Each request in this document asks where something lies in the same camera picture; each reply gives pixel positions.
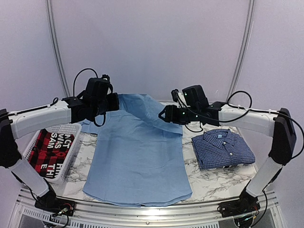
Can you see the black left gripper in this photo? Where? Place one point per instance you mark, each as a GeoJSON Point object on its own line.
{"type": "Point", "coordinates": [114, 105]}

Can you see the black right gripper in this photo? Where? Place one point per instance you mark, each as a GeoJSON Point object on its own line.
{"type": "Point", "coordinates": [170, 116]}

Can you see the light blue long sleeve shirt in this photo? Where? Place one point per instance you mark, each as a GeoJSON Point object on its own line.
{"type": "Point", "coordinates": [138, 159]}

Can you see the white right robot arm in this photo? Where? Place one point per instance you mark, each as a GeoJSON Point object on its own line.
{"type": "Point", "coordinates": [271, 133]}

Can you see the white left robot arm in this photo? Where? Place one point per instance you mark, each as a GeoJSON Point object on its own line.
{"type": "Point", "coordinates": [16, 124]}

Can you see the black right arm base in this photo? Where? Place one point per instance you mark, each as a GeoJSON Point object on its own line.
{"type": "Point", "coordinates": [245, 204]}

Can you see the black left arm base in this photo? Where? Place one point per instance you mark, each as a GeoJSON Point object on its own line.
{"type": "Point", "coordinates": [51, 203]}

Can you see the blue checked folded shirt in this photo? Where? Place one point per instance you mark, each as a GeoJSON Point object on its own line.
{"type": "Point", "coordinates": [221, 148]}

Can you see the red black plaid shirt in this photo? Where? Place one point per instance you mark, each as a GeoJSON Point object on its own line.
{"type": "Point", "coordinates": [49, 153]}

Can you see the white plastic laundry basket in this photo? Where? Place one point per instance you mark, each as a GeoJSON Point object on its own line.
{"type": "Point", "coordinates": [73, 129]}

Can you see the left aluminium corner post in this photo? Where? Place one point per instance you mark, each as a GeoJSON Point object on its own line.
{"type": "Point", "coordinates": [55, 46]}

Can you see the aluminium corner post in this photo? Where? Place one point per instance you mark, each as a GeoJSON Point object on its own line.
{"type": "Point", "coordinates": [243, 47]}
{"type": "Point", "coordinates": [55, 46]}

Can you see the right aluminium corner post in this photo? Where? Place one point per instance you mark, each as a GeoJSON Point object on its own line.
{"type": "Point", "coordinates": [243, 47]}

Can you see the aluminium front frame rail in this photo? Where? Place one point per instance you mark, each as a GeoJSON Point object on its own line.
{"type": "Point", "coordinates": [93, 214]}

